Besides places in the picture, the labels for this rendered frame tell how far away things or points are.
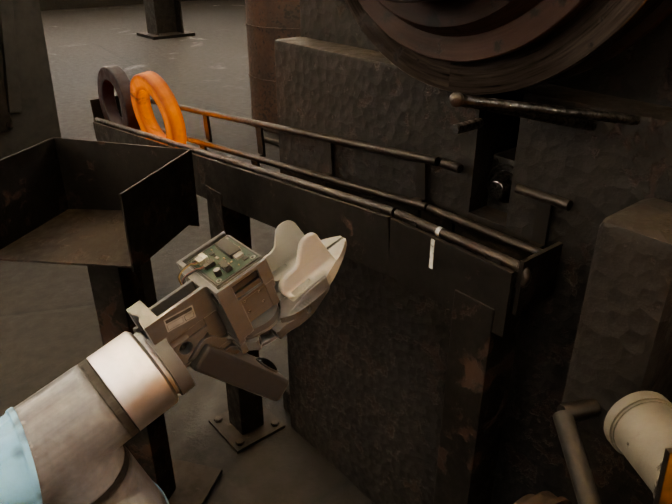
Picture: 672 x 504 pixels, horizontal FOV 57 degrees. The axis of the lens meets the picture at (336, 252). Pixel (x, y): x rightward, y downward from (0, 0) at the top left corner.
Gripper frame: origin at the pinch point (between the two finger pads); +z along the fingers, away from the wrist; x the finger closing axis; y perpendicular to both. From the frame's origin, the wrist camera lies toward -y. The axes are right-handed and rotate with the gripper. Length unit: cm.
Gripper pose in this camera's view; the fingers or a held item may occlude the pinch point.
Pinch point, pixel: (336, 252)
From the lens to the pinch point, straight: 62.2
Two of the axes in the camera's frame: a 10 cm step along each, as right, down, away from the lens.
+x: -6.3, -3.5, 6.9
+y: -2.4, -7.6, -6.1
